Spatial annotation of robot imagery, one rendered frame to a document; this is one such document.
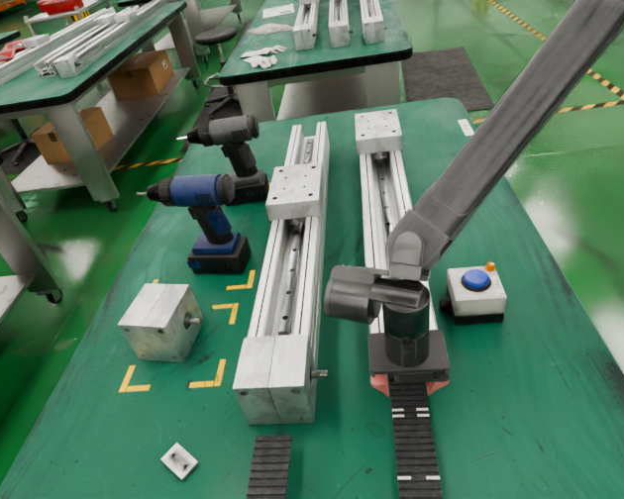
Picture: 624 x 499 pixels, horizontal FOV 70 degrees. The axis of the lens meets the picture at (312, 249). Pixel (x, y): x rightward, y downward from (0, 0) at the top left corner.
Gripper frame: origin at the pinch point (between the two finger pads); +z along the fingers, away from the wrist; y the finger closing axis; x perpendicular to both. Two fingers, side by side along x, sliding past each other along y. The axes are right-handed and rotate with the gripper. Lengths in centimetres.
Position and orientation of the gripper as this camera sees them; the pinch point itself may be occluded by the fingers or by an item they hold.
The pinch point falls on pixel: (407, 389)
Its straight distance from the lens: 70.0
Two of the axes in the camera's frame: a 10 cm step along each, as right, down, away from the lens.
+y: -9.9, 0.8, 1.4
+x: -0.5, 6.3, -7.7
